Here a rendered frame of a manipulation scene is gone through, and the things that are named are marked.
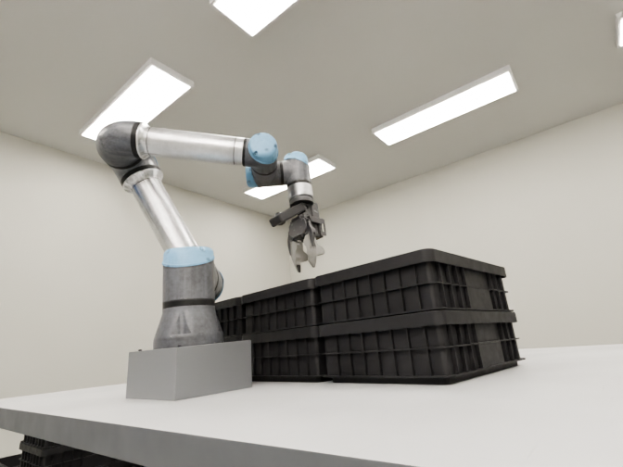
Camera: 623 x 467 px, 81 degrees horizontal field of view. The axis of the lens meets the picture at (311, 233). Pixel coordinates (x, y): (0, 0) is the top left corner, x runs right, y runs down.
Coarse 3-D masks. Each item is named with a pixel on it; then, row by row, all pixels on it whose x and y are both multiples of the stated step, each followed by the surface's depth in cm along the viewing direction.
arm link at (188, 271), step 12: (168, 252) 83; (180, 252) 82; (192, 252) 82; (204, 252) 84; (168, 264) 82; (180, 264) 81; (192, 264) 81; (204, 264) 83; (168, 276) 81; (180, 276) 80; (192, 276) 81; (204, 276) 82; (216, 276) 91; (168, 288) 80; (180, 288) 80; (192, 288) 80; (204, 288) 82; (168, 300) 80
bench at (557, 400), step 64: (256, 384) 88; (320, 384) 77; (384, 384) 68; (512, 384) 55; (576, 384) 50; (128, 448) 44; (192, 448) 37; (256, 448) 32; (320, 448) 28; (384, 448) 27; (448, 448) 26; (512, 448) 25; (576, 448) 24
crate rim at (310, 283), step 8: (304, 280) 86; (312, 280) 85; (272, 288) 94; (280, 288) 92; (288, 288) 89; (296, 288) 87; (304, 288) 85; (320, 288) 86; (248, 296) 101; (256, 296) 98; (264, 296) 96; (272, 296) 93
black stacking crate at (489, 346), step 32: (384, 320) 68; (416, 320) 64; (448, 320) 62; (480, 320) 72; (512, 320) 84; (352, 352) 73; (384, 352) 69; (416, 352) 64; (448, 352) 61; (480, 352) 69; (512, 352) 80; (416, 384) 64; (448, 384) 60
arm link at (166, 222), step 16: (144, 160) 102; (128, 176) 100; (144, 176) 101; (160, 176) 107; (128, 192) 105; (144, 192) 101; (160, 192) 102; (144, 208) 101; (160, 208) 100; (176, 208) 104; (160, 224) 99; (176, 224) 100; (160, 240) 99; (176, 240) 98; (192, 240) 101
